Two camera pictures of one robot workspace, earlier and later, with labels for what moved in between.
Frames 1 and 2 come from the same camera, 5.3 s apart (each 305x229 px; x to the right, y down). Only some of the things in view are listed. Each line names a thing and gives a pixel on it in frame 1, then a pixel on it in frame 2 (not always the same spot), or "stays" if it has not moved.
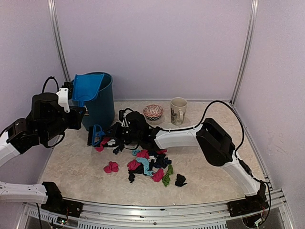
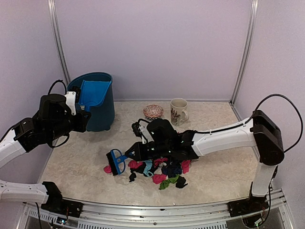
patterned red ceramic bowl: (153, 112) stays
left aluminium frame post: (54, 14) stays
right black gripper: (115, 133) → (139, 154)
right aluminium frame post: (249, 44) stays
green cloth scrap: (166, 179) → (165, 183)
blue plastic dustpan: (86, 87) → (93, 92)
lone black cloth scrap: (180, 180) stays
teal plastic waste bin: (100, 110) stays
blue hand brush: (96, 136) → (116, 161)
